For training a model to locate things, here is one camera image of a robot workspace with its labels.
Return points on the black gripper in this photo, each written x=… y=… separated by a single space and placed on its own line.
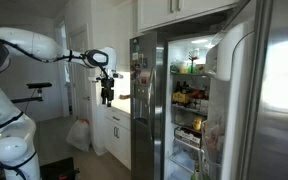
x=107 y=83

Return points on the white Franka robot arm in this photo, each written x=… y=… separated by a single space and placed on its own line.
x=17 y=41

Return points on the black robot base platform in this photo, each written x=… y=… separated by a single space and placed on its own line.
x=55 y=166

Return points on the white room door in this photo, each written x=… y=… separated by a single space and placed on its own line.
x=80 y=73

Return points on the stainless steel freezer door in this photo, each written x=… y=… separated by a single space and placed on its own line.
x=144 y=143

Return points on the open refrigerator door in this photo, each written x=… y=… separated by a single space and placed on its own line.
x=168 y=100

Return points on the refrigerator door with white bins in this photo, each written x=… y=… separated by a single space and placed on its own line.
x=234 y=66

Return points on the water and ice dispenser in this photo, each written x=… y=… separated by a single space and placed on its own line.
x=140 y=105

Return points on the white base cabinet with countertop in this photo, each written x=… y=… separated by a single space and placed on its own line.
x=119 y=133

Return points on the colourful character magnet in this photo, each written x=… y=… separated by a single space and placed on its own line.
x=136 y=70

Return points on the white trash bag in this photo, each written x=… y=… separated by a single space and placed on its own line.
x=79 y=135

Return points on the black exercise stand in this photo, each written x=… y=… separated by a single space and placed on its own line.
x=39 y=85

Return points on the yellow food box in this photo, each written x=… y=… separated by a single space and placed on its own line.
x=180 y=98

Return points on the printed cardboard carton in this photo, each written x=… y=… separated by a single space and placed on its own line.
x=187 y=136

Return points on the round yellow food item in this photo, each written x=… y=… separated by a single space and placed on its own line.
x=197 y=123

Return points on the red flower stem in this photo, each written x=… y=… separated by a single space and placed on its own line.
x=193 y=58

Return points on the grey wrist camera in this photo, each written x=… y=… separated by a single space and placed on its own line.
x=117 y=75

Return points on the white wall cabinet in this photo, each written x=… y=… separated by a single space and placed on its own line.
x=157 y=11

